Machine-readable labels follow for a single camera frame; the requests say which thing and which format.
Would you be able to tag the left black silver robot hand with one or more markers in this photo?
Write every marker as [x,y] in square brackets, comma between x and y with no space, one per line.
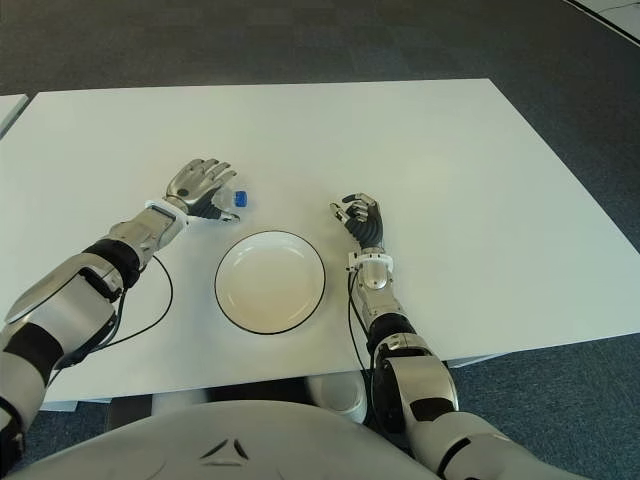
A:
[192,182]

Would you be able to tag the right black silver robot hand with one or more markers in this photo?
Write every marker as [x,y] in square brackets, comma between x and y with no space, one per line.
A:
[367,222]

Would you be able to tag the clear bottle with blue cap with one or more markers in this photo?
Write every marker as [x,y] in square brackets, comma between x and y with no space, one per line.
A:
[229,197]

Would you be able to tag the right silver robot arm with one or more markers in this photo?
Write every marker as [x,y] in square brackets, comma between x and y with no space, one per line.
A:
[420,365]

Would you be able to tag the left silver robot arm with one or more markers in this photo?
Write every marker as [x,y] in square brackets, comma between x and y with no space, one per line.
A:
[75,285]

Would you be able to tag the white plate with black rim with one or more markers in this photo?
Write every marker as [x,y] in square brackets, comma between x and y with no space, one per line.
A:
[270,285]

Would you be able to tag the white robot right leg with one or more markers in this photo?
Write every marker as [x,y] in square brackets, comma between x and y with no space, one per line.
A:
[340,395]

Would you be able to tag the white robot leg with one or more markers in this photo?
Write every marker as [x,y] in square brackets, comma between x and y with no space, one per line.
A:
[180,402]
[340,395]

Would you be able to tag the white side table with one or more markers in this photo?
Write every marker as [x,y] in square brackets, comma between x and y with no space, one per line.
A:
[7,112]

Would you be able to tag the white robot left leg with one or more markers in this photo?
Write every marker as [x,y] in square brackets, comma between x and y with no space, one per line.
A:
[180,402]

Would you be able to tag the grey robot torso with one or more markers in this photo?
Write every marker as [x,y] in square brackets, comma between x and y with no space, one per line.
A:
[225,450]

